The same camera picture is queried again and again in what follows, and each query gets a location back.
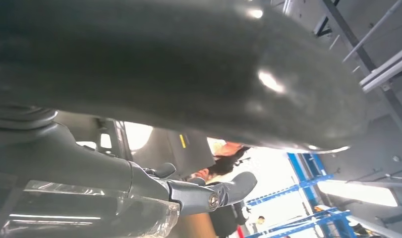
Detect seated person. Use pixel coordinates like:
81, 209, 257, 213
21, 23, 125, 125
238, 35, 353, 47
187, 141, 251, 185

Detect brown cardboard box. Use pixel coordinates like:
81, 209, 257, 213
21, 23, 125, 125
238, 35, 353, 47
179, 213, 219, 238

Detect person in background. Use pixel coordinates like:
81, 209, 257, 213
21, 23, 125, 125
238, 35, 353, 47
252, 215, 266, 232

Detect blue steel shelf rack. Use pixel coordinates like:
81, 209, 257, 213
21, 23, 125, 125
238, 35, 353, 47
245, 152, 358, 238

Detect ceiling light panel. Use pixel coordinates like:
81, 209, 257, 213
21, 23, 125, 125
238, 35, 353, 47
316, 179, 399, 208

